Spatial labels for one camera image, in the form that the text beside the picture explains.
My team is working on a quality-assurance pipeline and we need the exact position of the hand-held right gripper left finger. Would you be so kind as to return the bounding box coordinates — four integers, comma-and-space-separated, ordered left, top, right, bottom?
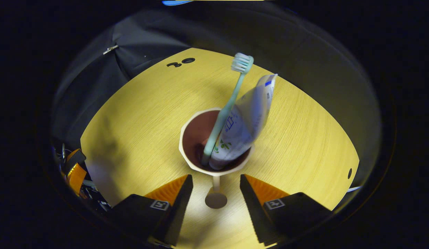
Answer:
109, 174, 194, 247

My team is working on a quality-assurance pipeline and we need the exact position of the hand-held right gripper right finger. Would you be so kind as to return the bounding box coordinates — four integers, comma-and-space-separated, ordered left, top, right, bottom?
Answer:
240, 174, 334, 247

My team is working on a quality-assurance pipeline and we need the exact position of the beige cup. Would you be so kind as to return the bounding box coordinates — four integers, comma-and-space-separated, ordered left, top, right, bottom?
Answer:
179, 108, 254, 209

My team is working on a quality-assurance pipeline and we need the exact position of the white toothpaste tube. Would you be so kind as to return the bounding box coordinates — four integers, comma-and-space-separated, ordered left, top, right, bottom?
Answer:
209, 73, 278, 170

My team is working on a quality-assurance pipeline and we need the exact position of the light green toothbrush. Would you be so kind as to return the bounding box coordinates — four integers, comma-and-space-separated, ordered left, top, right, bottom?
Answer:
202, 53, 254, 166

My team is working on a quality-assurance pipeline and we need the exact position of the black backdrop cloth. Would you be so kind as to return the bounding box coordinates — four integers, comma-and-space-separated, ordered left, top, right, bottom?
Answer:
50, 0, 382, 187

